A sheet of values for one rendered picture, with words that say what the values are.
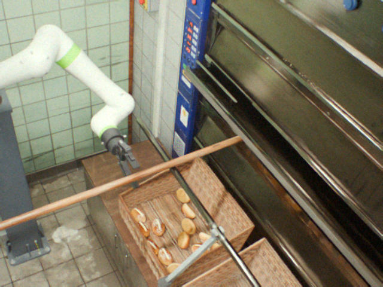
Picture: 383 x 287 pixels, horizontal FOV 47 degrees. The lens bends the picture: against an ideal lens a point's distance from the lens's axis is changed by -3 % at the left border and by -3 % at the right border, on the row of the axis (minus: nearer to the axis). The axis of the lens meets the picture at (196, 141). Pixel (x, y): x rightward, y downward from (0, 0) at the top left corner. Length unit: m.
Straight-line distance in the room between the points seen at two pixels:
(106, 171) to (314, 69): 1.54
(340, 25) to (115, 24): 1.73
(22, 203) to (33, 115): 0.66
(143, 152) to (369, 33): 1.77
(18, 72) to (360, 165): 1.29
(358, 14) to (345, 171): 0.53
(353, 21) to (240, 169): 1.02
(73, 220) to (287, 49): 2.08
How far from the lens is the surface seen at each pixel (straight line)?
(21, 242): 3.00
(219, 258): 2.27
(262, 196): 2.12
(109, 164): 2.77
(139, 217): 2.44
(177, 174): 1.92
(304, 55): 1.63
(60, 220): 3.26
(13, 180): 2.57
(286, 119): 1.77
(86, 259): 3.06
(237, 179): 2.22
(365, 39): 1.45
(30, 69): 1.79
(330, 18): 1.54
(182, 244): 2.35
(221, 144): 2.03
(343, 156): 1.63
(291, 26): 1.68
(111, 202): 2.57
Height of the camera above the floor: 2.59
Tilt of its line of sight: 43 degrees down
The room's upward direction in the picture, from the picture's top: 8 degrees clockwise
